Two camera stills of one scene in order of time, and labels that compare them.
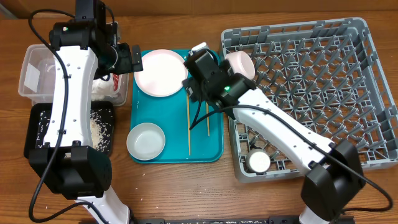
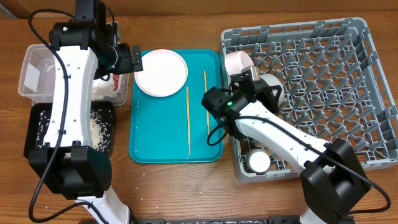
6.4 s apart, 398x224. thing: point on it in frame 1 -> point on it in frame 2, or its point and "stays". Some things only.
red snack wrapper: x=115 y=81 stays
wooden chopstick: x=188 y=121 stays
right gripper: x=193 y=88 -> x=262 y=92
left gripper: x=126 y=64 stays
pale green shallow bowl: x=145 y=141 -> x=272 y=80
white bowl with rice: x=241 y=63 stays
